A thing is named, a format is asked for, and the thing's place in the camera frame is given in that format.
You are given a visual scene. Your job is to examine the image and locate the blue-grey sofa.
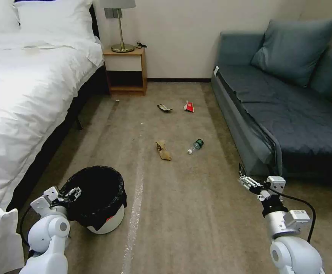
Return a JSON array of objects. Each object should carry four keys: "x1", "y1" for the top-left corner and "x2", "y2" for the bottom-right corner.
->
[{"x1": 210, "y1": 30, "x2": 332, "y2": 196}]

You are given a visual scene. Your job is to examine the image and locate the brass table lamp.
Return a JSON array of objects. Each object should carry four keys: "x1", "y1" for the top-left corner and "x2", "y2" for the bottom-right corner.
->
[{"x1": 99, "y1": 0, "x2": 137, "y2": 53}]

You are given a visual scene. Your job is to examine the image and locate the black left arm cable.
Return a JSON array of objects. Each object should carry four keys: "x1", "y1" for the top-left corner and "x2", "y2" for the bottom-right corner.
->
[{"x1": 18, "y1": 207, "x2": 32, "y2": 249}]

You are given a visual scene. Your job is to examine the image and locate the dark blue sofa cover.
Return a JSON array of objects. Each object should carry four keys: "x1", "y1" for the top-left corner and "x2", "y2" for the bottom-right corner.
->
[{"x1": 216, "y1": 64, "x2": 332, "y2": 156}]

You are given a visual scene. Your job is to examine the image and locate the green label plastic bottle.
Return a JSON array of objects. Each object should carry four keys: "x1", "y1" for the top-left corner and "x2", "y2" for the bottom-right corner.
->
[{"x1": 187, "y1": 138, "x2": 205, "y2": 155}]

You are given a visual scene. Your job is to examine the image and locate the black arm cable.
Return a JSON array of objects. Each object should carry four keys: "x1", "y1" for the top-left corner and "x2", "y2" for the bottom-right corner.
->
[
  {"x1": 280, "y1": 192, "x2": 316, "y2": 244},
  {"x1": 18, "y1": 207, "x2": 32, "y2": 249}
]

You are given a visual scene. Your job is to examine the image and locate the crumpled brown paper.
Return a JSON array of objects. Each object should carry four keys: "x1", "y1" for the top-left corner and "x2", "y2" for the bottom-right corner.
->
[{"x1": 154, "y1": 139, "x2": 173, "y2": 161}]

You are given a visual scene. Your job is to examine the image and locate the white round trash bin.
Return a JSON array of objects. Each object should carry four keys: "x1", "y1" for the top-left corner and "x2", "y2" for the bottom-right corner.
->
[{"x1": 86, "y1": 198, "x2": 126, "y2": 236}]

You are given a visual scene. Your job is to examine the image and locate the grey wall switch panel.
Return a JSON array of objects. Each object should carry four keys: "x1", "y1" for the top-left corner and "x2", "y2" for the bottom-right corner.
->
[{"x1": 104, "y1": 8, "x2": 123, "y2": 19}]

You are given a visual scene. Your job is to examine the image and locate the large blue-grey cushion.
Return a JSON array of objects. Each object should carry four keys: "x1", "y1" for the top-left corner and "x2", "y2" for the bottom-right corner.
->
[{"x1": 250, "y1": 16, "x2": 332, "y2": 88}]

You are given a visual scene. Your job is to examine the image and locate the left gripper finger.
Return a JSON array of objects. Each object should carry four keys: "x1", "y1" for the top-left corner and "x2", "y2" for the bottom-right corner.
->
[{"x1": 65, "y1": 186, "x2": 83, "y2": 201}]

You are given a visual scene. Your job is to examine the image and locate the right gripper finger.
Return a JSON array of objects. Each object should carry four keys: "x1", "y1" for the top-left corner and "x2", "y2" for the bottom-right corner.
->
[
  {"x1": 256, "y1": 188, "x2": 270, "y2": 202},
  {"x1": 238, "y1": 163, "x2": 263, "y2": 192}
]

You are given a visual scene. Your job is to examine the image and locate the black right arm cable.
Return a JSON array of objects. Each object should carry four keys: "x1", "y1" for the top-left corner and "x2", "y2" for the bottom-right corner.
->
[{"x1": 280, "y1": 192, "x2": 316, "y2": 244}]

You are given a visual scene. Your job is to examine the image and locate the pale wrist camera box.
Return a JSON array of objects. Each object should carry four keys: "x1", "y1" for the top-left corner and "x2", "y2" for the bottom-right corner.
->
[
  {"x1": 43, "y1": 186, "x2": 60, "y2": 201},
  {"x1": 266, "y1": 175, "x2": 286, "y2": 195}
]

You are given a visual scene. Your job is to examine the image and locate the large white pillow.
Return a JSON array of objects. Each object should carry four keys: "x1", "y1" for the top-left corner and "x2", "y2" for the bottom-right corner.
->
[{"x1": 13, "y1": 0, "x2": 98, "y2": 49}]

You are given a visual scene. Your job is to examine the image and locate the wooden nightstand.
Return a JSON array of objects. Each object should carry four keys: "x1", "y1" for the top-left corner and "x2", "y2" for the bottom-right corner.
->
[{"x1": 102, "y1": 47, "x2": 148, "y2": 96}]

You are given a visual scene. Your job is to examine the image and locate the white duvet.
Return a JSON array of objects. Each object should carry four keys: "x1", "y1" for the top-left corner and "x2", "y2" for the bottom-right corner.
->
[{"x1": 0, "y1": 32, "x2": 106, "y2": 212}]

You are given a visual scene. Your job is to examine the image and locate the black bed frame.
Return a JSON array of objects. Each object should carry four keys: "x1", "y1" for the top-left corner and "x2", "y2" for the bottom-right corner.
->
[{"x1": 5, "y1": 4, "x2": 111, "y2": 212}]

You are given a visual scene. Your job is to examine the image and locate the black bin liner bag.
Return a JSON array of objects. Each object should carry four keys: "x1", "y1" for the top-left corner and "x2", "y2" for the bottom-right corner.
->
[{"x1": 59, "y1": 165, "x2": 128, "y2": 232}]

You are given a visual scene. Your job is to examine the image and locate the white cloth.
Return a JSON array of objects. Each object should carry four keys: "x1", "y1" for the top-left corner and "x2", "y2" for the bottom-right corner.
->
[{"x1": 0, "y1": 205, "x2": 26, "y2": 274}]

